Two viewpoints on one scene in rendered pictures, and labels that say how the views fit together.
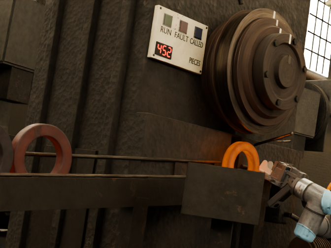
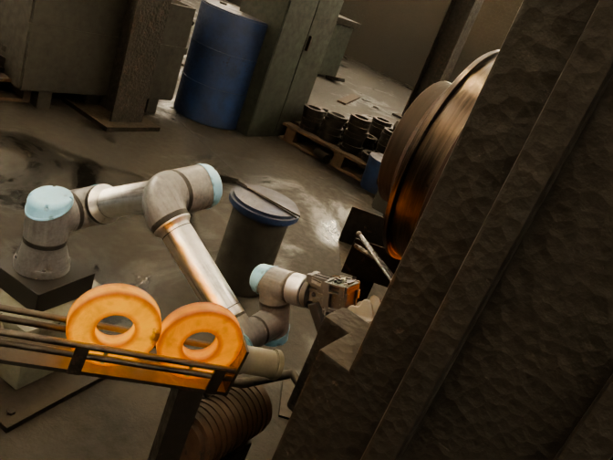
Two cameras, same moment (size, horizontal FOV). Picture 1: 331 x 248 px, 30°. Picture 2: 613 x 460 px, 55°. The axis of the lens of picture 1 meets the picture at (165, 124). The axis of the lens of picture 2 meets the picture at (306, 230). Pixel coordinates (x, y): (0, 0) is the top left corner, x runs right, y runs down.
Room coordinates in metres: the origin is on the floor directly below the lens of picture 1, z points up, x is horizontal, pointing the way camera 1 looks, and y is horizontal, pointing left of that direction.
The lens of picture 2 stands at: (3.40, -0.90, 1.36)
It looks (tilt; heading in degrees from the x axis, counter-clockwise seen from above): 23 degrees down; 164
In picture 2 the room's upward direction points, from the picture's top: 21 degrees clockwise
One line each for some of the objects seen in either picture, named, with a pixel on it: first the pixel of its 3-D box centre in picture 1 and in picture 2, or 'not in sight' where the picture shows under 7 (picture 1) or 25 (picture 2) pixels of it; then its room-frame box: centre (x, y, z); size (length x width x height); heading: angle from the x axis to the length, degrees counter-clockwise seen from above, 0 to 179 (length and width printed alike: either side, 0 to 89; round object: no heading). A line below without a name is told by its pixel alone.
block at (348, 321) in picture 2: (276, 192); (333, 371); (2.47, -0.48, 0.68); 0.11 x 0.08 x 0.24; 46
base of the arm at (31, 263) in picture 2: not in sight; (43, 250); (1.84, -1.16, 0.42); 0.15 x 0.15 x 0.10
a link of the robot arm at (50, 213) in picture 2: not in sight; (50, 214); (1.83, -1.16, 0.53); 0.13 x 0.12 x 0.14; 140
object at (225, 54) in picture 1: (259, 72); (463, 167); (2.29, -0.32, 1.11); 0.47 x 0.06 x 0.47; 136
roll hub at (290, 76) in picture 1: (281, 71); (424, 146); (2.22, -0.39, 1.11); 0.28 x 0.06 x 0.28; 136
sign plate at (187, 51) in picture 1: (179, 41); not in sight; (2.12, -0.01, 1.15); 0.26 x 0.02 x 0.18; 136
